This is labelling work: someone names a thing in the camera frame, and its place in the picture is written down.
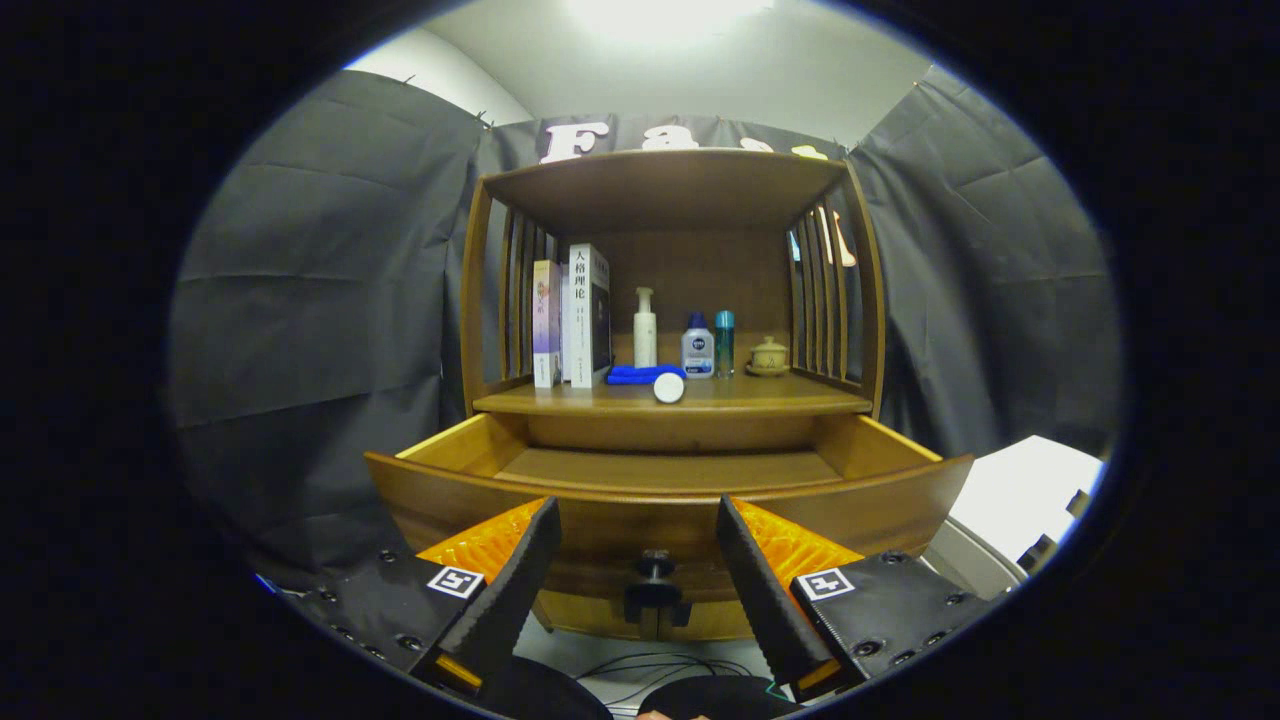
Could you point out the wooden cabinet door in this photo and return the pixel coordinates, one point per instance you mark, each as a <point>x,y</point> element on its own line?
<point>715,620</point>
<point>590,615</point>

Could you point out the white flat board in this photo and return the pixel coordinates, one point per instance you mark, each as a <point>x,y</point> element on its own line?
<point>1020,495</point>

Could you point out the purple book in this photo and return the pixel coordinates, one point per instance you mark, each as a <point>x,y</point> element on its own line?
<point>546,320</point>

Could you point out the teal bottle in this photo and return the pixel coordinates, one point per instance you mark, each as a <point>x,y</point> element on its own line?
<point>724,345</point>

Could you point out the blue folded towel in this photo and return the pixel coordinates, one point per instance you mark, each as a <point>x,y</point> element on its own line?
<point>630,375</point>

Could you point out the white bottle with blue cap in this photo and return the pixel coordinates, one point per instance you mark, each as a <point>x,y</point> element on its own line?
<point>698,352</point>

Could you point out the wooden countertop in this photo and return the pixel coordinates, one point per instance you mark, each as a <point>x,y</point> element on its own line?
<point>760,395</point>

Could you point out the white and green cleanser tube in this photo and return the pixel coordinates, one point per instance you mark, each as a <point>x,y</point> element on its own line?
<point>669,388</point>

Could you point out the beige lidded teacup with saucer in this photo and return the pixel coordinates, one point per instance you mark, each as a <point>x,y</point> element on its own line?
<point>768,357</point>

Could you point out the white pump bottle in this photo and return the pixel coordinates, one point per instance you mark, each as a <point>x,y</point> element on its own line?
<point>645,340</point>

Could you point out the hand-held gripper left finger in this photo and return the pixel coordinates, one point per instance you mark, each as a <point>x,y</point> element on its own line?
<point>510,590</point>

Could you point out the person's dark shoe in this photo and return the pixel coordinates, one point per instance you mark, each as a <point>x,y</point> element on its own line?
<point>715,700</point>
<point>545,695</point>

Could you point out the brown wooden cabinet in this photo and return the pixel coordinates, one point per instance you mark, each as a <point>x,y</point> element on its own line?
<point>670,190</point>

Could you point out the white book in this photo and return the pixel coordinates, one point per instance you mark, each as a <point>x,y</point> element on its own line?
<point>580,320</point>

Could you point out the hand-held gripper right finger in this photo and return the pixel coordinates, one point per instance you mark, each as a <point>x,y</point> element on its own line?
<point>760,590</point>

